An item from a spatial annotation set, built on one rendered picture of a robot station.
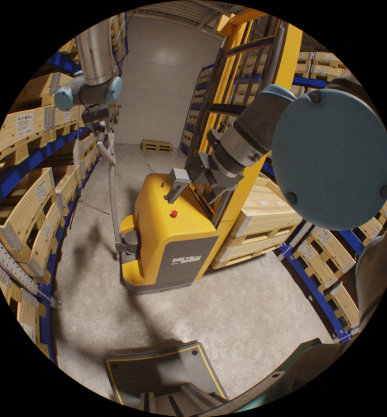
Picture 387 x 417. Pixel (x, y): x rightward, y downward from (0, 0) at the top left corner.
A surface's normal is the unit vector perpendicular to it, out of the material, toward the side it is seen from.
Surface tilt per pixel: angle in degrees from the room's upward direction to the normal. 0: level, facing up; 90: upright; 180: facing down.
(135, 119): 90
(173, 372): 0
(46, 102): 90
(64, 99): 122
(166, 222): 14
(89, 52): 137
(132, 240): 0
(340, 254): 90
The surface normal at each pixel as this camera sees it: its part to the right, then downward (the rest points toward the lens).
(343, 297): -0.90, 0.02
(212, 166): 0.51, -0.49
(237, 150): -0.45, 0.55
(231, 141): -0.72, 0.21
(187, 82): 0.36, 0.61
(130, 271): -0.10, -0.73
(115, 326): 0.25, -0.79
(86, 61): -0.14, 0.98
